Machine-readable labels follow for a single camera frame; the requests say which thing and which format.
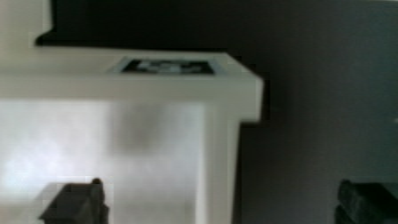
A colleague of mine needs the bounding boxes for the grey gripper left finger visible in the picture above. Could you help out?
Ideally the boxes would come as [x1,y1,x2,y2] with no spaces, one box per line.
[40,178,111,224]

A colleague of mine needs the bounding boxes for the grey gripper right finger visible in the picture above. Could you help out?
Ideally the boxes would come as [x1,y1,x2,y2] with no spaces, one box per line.
[335,180,398,224]

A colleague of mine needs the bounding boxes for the white front drawer tray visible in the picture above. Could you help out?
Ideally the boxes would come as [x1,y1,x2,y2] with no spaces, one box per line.
[0,0,263,224]

